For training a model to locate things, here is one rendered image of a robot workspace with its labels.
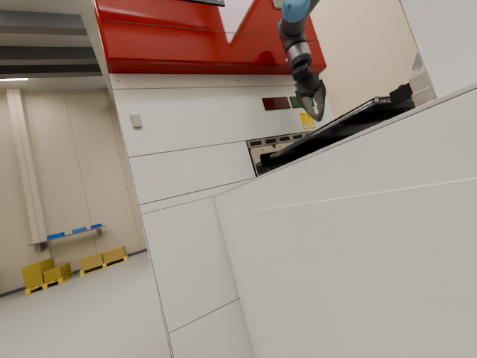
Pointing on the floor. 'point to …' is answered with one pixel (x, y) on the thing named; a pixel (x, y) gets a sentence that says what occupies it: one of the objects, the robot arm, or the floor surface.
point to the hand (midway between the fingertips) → (318, 116)
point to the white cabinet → (364, 244)
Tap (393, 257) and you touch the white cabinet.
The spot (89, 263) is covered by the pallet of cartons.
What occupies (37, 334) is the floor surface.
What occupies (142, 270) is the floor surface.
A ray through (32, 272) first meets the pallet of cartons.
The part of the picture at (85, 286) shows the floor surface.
